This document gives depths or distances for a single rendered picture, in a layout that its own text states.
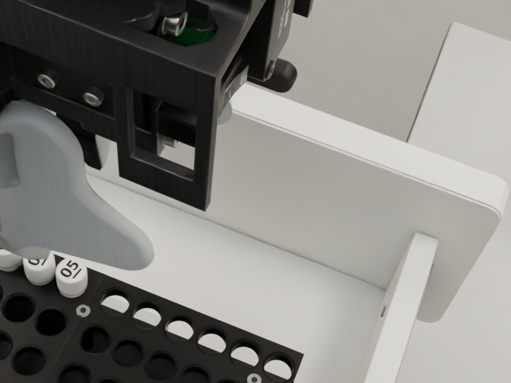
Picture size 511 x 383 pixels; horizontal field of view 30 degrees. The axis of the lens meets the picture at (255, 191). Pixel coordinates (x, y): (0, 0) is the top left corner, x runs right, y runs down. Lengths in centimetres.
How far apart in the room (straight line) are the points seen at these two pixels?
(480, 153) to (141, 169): 44
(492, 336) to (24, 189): 36
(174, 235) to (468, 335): 19
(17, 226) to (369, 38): 150
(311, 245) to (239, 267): 4
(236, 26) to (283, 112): 23
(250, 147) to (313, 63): 127
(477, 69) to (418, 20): 113
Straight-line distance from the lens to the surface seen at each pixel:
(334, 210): 44
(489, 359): 57
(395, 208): 43
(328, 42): 173
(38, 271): 39
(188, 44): 21
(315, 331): 46
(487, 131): 66
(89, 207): 27
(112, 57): 19
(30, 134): 25
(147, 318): 45
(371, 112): 164
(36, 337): 39
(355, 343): 46
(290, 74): 45
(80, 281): 38
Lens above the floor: 125
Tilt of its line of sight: 56 degrees down
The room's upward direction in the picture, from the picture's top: 11 degrees clockwise
